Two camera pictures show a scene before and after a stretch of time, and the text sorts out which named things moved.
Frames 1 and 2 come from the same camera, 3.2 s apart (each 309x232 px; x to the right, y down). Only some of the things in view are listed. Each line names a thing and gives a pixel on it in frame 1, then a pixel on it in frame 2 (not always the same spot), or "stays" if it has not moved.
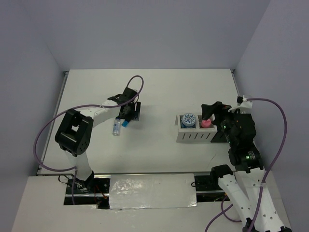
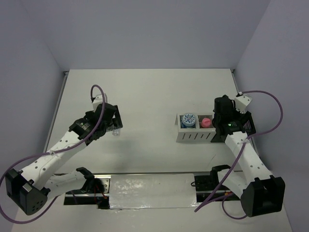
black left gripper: [134, 114] → [116, 122]
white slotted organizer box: [198, 134] stays
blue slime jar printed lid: [189, 120] stays
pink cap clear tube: [206, 123] stays
